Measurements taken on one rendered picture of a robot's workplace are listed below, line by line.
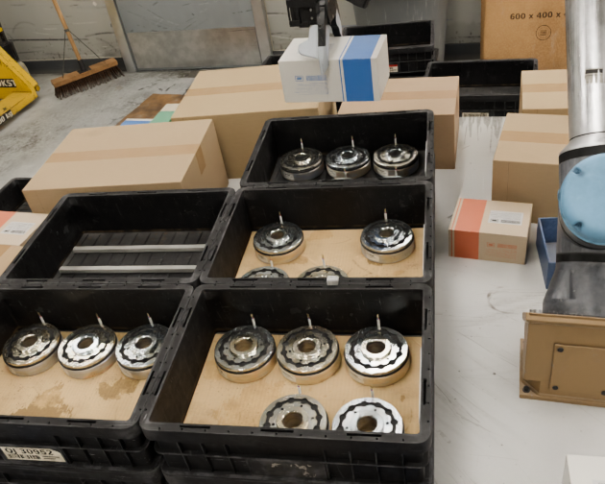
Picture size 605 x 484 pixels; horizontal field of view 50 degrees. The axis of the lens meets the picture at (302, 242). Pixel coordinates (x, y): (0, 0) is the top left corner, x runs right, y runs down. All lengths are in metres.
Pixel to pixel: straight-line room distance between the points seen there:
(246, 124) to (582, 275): 0.98
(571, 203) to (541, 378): 0.34
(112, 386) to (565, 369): 0.75
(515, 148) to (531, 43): 2.33
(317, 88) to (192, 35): 3.19
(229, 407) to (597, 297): 0.59
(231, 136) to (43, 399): 0.88
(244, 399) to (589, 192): 0.60
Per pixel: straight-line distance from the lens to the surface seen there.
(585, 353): 1.12
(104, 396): 1.16
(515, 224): 1.44
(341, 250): 1.30
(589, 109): 1.02
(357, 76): 1.32
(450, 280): 1.41
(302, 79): 1.35
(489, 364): 1.25
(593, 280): 1.09
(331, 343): 1.08
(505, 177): 1.51
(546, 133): 1.60
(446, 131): 1.70
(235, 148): 1.79
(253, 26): 4.32
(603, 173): 0.97
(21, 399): 1.23
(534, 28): 3.83
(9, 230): 1.65
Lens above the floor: 1.64
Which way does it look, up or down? 37 degrees down
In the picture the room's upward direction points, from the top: 11 degrees counter-clockwise
